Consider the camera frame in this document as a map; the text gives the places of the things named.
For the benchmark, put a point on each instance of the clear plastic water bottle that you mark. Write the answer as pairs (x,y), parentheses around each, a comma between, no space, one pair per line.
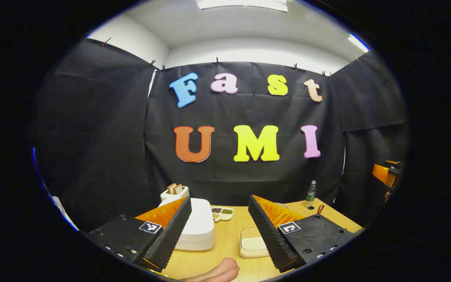
(311,194)

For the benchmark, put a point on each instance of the black backdrop cloth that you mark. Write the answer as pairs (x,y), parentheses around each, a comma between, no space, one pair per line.
(229,176)

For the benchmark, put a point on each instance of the white divided seasoning tray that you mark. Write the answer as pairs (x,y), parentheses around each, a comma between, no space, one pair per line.
(222,213)

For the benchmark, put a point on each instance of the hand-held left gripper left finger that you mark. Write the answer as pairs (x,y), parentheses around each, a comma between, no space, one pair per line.
(170,235)

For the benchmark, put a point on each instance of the large ceiling light panel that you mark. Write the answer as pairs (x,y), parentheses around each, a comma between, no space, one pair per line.
(241,4)

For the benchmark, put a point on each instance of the white toaster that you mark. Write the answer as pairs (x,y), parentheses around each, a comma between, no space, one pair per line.
(168,195)

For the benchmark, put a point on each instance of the toast slice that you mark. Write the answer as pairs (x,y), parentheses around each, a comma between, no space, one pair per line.
(177,189)
(170,188)

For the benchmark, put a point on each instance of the small ceiling light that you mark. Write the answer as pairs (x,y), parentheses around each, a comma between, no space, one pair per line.
(358,43)

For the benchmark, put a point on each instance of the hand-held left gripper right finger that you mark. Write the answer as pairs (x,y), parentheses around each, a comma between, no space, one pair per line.
(268,235)

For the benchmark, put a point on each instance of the brown wooden spoon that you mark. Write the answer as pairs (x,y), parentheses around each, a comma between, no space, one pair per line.
(320,210)

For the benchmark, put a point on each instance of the cream square rice container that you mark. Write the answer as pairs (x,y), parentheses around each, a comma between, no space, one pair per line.
(251,244)

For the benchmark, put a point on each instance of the white rice cooker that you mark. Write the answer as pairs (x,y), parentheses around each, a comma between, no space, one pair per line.
(201,229)

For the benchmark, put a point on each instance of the white object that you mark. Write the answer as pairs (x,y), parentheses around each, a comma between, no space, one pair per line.
(63,211)

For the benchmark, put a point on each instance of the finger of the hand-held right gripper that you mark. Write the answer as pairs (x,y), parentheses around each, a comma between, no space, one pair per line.
(382,174)

